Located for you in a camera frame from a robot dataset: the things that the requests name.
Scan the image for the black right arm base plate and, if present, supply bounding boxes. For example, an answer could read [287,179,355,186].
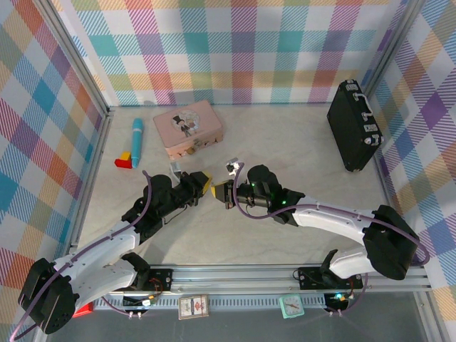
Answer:
[297,266,368,290]

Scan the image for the aluminium frame post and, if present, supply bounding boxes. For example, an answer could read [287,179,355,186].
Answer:
[35,0,115,117]
[362,0,430,97]

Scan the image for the teal square alarm clock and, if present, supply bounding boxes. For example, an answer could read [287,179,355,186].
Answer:
[279,295,306,320]

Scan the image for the blue marker pen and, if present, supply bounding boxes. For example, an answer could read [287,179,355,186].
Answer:
[131,118,144,169]

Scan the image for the pink wedding couple tin box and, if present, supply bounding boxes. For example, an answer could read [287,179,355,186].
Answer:
[152,99,226,160]

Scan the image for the red and yellow toy block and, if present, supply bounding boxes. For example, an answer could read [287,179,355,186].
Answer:
[114,151,134,168]

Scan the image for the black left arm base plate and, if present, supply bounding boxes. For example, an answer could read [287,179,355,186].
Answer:
[133,267,175,294]

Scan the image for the playing card box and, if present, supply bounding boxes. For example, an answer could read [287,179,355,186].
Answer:
[177,294,211,321]

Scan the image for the white slotted cable duct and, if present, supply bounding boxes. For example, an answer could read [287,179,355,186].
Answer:
[95,296,352,311]

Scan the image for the red flat box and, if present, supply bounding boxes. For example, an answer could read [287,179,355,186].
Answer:
[73,301,94,318]

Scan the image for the black briefcase with silver latches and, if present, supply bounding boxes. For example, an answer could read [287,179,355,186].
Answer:
[326,79,385,174]

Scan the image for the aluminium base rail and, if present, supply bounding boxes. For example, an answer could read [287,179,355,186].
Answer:
[69,262,432,297]

